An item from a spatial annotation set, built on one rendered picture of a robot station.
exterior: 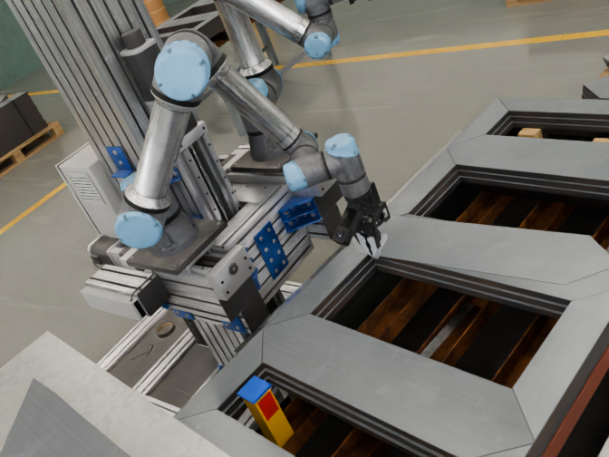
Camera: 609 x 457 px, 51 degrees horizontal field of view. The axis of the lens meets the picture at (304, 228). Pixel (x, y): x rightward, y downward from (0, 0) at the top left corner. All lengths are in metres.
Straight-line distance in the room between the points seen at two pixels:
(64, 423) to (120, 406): 0.11
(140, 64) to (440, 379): 1.15
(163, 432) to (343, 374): 0.42
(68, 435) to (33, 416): 0.14
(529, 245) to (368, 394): 0.56
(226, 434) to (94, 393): 0.29
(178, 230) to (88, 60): 0.52
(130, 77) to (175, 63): 0.52
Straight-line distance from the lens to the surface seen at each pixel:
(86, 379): 1.53
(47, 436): 1.42
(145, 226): 1.60
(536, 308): 1.53
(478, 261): 1.62
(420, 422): 1.31
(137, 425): 1.33
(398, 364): 1.43
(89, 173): 2.16
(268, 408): 1.51
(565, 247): 1.62
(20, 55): 12.09
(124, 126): 1.93
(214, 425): 1.50
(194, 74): 1.43
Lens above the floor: 1.87
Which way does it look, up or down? 31 degrees down
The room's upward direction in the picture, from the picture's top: 23 degrees counter-clockwise
